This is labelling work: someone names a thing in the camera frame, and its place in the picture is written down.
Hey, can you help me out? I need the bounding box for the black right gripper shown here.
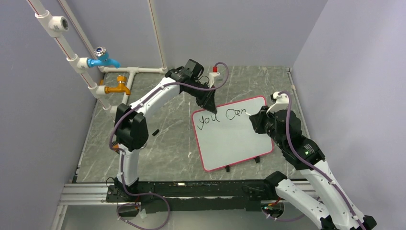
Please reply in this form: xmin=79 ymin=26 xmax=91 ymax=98
xmin=250 ymin=105 xmax=287 ymax=150

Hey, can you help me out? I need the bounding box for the white PVC pipe frame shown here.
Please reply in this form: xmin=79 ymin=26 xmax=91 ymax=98
xmin=27 ymin=0 xmax=168 ymax=118

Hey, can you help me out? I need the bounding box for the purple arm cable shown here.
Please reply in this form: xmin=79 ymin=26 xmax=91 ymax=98
xmin=261 ymin=90 xmax=369 ymax=230
xmin=109 ymin=62 xmax=230 ymax=230

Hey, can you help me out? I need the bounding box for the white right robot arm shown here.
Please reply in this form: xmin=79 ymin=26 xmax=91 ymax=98
xmin=249 ymin=106 xmax=377 ymax=230

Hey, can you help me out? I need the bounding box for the blue plastic faucet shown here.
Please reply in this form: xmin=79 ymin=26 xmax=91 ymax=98
xmin=87 ymin=46 xmax=120 ymax=69

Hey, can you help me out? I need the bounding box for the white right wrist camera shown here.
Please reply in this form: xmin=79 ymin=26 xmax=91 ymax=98
xmin=267 ymin=91 xmax=290 ymax=114

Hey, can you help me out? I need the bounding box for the pink framed whiteboard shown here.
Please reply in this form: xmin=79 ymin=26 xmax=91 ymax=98
xmin=191 ymin=95 xmax=273 ymax=172

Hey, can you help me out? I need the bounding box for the orange brass faucet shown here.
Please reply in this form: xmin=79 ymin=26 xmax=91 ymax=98
xmin=104 ymin=75 xmax=131 ymax=95

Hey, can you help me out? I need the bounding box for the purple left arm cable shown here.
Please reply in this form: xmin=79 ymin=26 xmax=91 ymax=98
xmin=109 ymin=62 xmax=230 ymax=230

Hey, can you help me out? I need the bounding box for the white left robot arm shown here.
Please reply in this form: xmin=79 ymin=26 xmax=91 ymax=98
xmin=109 ymin=59 xmax=225 ymax=201

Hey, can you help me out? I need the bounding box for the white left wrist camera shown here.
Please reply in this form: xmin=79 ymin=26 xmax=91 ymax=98
xmin=207 ymin=66 xmax=223 ymax=88

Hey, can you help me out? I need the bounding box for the black marker cap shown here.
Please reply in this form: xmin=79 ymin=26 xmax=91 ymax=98
xmin=152 ymin=129 xmax=160 ymax=136

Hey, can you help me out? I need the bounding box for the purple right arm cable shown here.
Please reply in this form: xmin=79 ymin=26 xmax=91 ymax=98
xmin=261 ymin=90 xmax=369 ymax=230

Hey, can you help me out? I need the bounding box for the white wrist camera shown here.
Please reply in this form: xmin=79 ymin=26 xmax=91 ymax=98
xmin=267 ymin=91 xmax=290 ymax=114
xmin=207 ymin=66 xmax=223 ymax=88

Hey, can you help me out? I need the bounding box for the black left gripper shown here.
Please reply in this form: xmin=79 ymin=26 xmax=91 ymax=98
xmin=185 ymin=80 xmax=217 ymax=115

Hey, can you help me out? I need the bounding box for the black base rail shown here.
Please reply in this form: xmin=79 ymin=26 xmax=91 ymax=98
xmin=106 ymin=180 xmax=281 ymax=213

